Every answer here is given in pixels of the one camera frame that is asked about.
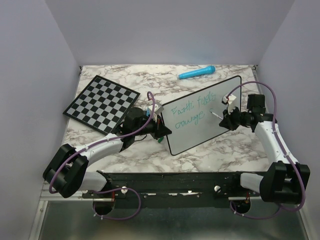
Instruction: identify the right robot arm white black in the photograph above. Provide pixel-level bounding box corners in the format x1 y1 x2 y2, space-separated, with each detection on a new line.
219 94 310 205

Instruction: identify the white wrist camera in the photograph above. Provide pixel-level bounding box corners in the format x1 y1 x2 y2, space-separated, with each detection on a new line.
222 94 237 114
149 102 164 122

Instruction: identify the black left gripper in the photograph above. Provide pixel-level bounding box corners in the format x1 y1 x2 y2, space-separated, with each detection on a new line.
133 113 172 140

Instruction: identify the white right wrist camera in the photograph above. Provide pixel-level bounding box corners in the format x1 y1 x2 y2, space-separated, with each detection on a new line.
222 94 237 114

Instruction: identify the blue lego brick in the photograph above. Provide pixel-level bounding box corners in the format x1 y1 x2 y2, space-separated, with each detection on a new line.
146 106 152 117

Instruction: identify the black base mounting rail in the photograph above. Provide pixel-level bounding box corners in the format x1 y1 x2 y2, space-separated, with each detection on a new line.
82 172 259 209

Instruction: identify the aluminium extrusion frame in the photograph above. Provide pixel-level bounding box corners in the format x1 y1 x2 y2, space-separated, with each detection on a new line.
40 183 83 201

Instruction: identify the green whiteboard marker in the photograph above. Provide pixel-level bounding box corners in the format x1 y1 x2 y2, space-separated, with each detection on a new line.
211 111 223 120

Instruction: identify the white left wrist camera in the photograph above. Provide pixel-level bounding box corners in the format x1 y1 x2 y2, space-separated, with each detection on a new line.
149 102 164 122

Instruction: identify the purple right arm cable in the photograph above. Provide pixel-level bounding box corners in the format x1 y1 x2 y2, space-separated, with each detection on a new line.
224 81 307 220

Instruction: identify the blue toy microphone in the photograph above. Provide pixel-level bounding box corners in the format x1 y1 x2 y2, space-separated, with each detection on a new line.
178 65 216 79

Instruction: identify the green marker cap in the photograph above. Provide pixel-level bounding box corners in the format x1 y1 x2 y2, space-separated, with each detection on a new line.
157 137 164 143

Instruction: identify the black and silver chessboard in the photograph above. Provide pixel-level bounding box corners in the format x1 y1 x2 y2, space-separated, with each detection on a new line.
63 75 140 135

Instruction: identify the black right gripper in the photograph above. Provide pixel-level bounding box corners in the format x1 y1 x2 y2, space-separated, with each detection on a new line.
219 104 251 131

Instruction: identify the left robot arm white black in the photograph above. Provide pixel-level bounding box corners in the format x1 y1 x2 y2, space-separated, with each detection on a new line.
42 104 172 198

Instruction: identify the white whiteboard black frame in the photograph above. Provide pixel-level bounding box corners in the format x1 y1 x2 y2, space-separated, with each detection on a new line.
161 75 242 156

